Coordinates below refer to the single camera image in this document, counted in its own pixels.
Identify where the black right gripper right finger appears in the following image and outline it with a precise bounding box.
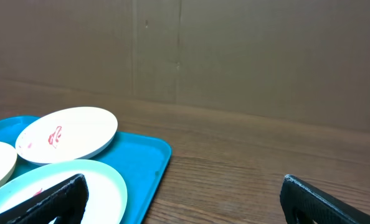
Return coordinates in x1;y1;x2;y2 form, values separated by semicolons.
280;174;370;224

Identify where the white plate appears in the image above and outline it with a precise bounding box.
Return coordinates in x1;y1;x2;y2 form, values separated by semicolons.
15;106;118;166

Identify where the blue plastic tray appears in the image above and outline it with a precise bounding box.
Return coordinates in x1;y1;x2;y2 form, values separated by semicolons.
0;116;172;224

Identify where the light blue plate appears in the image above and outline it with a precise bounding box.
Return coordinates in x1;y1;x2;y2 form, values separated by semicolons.
0;159;128;224

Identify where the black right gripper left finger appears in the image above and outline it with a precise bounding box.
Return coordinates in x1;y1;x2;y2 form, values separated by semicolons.
0;174;89;224

